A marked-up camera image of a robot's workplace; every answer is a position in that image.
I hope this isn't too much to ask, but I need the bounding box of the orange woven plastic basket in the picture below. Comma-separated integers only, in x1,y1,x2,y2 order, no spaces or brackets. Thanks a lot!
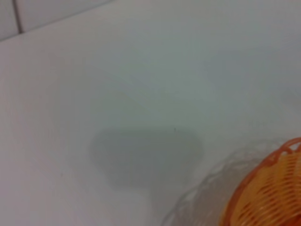
220,137,301,226

